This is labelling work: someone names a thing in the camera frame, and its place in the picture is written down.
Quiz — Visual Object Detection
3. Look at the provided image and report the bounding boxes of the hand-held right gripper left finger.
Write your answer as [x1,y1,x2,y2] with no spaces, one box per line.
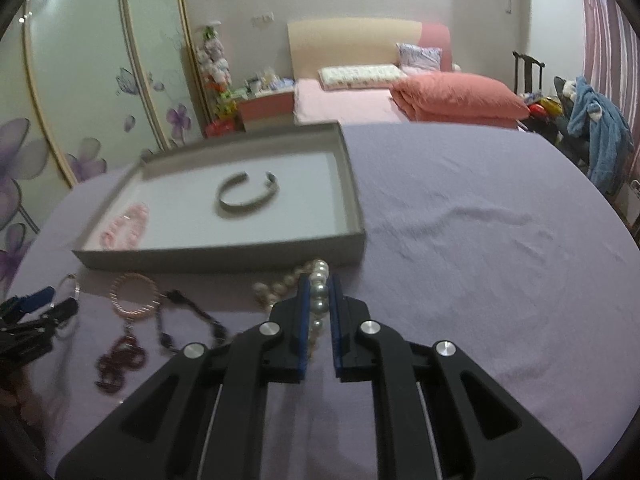
[55,274,313,480]

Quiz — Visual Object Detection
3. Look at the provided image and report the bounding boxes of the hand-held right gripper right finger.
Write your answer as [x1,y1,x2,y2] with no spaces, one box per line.
[327,274,583,480]

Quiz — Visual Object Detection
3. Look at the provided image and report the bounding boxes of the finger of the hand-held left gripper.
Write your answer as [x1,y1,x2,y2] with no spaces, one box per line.
[17,299,80,334]
[0,287,55,323]

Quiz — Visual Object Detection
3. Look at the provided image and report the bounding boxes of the white pearl bracelet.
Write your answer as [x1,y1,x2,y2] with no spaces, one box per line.
[252,259,332,361]

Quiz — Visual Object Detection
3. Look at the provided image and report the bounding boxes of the thin silver bangle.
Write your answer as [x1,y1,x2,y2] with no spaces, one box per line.
[52,274,82,337]

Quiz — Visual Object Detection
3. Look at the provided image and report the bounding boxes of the black bead bracelet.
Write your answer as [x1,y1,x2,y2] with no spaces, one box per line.
[157,290,227,354]

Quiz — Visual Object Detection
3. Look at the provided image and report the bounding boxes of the grey shallow tray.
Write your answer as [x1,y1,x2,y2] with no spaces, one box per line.
[71,122,368,275]

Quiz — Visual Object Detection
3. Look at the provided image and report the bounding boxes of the rose gold bangle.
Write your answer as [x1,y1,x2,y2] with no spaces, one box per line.
[110,274,162,319]

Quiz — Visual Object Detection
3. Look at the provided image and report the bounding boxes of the purple tablecloth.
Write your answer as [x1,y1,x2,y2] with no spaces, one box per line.
[0,122,628,480]

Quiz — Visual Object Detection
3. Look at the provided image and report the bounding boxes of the pink and beige nightstand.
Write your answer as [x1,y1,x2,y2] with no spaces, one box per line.
[235,87,296,132]

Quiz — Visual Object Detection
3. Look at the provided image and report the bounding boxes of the pink bed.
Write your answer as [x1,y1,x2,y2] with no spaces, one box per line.
[292,77,531,132]

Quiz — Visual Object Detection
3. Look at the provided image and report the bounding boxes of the cluster of small bottles and boxes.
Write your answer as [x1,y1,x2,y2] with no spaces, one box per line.
[244,66,296,99]

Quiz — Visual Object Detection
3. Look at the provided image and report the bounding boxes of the flower print wardrobe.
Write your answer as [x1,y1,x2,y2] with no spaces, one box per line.
[0,0,207,281]

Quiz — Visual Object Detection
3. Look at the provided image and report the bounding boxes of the white patterned pillow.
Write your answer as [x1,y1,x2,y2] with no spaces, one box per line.
[318,64,408,92]

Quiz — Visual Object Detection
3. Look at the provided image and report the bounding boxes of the folded pink quilt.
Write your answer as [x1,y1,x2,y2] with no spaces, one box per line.
[390,73,531,124]

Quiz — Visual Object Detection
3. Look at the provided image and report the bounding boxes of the hanging stuffed toys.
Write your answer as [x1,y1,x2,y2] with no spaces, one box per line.
[197,24,239,121]

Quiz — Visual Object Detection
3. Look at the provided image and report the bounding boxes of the beige and pink headboard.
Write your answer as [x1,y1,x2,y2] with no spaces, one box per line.
[287,19,453,82]

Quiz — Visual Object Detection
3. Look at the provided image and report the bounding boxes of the purple patterned pillow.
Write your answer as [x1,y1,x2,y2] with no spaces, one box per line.
[396,42,443,72]

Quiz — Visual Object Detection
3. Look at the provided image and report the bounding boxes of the colourful pile of clothes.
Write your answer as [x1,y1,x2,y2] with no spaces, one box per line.
[520,91,567,128]

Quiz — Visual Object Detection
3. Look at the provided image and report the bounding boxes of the dark wooden chair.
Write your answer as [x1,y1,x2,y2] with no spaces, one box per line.
[512,51,546,96]

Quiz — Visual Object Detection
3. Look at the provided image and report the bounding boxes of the blue garment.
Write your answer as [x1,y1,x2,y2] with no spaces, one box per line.
[567,76,634,196]

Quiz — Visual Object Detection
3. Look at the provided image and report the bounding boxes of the pink curtain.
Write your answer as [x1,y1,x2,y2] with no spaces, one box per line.
[575,0,640,241]

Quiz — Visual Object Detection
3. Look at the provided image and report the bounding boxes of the dark red bead bracelet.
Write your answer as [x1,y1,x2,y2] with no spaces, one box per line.
[95,319,149,396]

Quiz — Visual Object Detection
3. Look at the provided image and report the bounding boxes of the pink bead bracelet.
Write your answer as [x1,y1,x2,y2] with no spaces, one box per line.
[100,202,151,250]

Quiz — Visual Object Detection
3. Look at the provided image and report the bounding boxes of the silver cuff bracelet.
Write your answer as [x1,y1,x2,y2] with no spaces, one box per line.
[216,171,278,218]

